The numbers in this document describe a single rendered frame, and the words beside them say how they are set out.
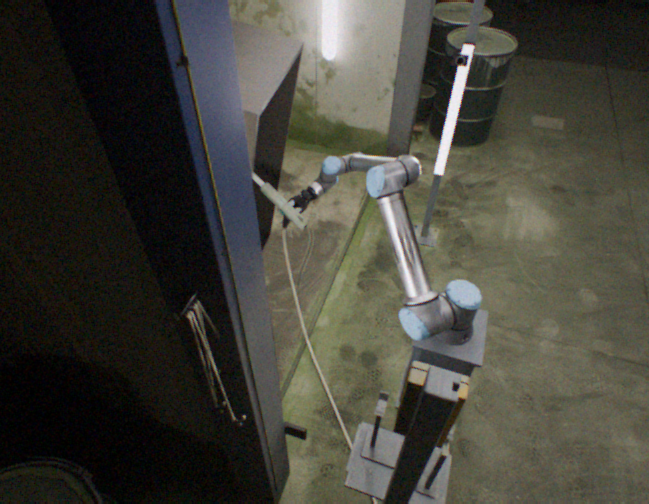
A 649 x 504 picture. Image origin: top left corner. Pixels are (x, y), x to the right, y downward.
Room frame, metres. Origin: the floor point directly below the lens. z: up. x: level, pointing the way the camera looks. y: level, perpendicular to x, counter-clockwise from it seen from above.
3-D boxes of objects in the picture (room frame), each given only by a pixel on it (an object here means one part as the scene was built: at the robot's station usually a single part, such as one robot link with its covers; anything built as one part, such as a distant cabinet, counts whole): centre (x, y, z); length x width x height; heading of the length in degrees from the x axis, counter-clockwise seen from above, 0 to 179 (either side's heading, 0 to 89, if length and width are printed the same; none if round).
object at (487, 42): (3.90, -1.37, 0.86); 0.54 x 0.54 x 0.01
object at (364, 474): (0.53, -0.27, 0.78); 0.31 x 0.23 x 0.01; 70
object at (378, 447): (0.55, -0.28, 0.95); 0.26 x 0.15 x 0.32; 70
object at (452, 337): (1.19, -0.62, 0.69); 0.19 x 0.19 x 0.10
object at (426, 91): (4.21, -1.01, 0.14); 0.31 x 0.29 x 0.28; 160
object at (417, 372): (0.45, -0.25, 1.42); 0.12 x 0.06 x 0.26; 70
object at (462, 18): (4.55, -1.34, 0.86); 0.54 x 0.54 x 0.01
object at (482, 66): (3.90, -1.37, 0.44); 0.59 x 0.58 x 0.89; 175
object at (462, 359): (1.19, -0.62, 0.32); 0.31 x 0.31 x 0.64; 70
